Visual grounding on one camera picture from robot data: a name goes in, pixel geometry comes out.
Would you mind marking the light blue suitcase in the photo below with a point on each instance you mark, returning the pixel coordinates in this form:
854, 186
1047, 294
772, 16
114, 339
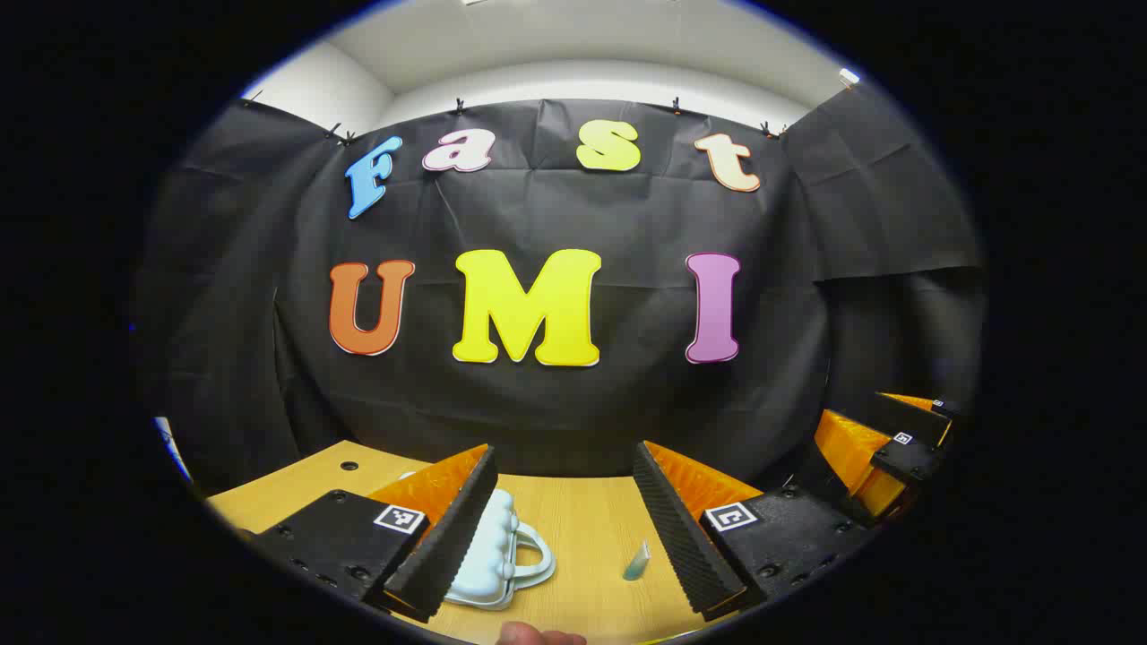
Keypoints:
488, 555

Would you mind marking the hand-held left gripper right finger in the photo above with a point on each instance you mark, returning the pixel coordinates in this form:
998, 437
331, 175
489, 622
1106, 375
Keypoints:
681, 546

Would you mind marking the translucent teal tube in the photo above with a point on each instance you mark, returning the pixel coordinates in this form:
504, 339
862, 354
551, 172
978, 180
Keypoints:
636, 564

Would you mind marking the black backdrop cloth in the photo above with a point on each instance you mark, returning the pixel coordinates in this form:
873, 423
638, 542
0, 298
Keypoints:
538, 215

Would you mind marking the white wall sensor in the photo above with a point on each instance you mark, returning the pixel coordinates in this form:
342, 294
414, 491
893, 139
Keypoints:
849, 76

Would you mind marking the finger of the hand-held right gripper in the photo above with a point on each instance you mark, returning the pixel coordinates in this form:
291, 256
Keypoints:
909, 459
905, 414

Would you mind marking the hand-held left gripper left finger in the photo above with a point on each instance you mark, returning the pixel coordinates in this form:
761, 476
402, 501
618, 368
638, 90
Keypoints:
448, 546

